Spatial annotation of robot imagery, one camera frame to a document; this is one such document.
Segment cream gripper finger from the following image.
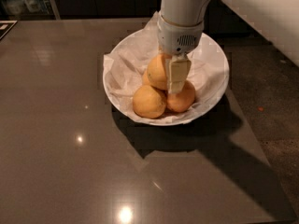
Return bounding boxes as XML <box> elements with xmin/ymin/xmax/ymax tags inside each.
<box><xmin>165</xmin><ymin>54</ymin><xmax>192</xmax><ymax>93</ymax></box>

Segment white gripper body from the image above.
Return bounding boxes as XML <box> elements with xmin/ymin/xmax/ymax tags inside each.
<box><xmin>157</xmin><ymin>14</ymin><xmax>204</xmax><ymax>55</ymax></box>

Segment black tray at left edge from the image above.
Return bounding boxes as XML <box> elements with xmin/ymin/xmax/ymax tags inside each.
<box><xmin>0</xmin><ymin>21</ymin><xmax>17</xmax><ymax>40</ymax></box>

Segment white crumpled paper liner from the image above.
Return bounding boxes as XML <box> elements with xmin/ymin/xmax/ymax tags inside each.
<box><xmin>103</xmin><ymin>11</ymin><xmax>222</xmax><ymax>125</ymax></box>

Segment clear containers in background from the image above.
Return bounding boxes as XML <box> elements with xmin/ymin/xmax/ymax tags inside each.
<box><xmin>0</xmin><ymin>0</ymin><xmax>52</xmax><ymax>16</ymax></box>

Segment hidden back orange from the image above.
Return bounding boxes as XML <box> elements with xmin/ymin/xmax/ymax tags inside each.
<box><xmin>142</xmin><ymin>70</ymin><xmax>150</xmax><ymax>85</ymax></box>

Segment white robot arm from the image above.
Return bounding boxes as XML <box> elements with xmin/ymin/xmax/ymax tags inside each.
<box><xmin>157</xmin><ymin>0</ymin><xmax>299</xmax><ymax>93</ymax></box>

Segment white bowl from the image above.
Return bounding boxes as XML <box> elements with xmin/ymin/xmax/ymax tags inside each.
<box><xmin>102</xmin><ymin>28</ymin><xmax>230</xmax><ymax>127</ymax></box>

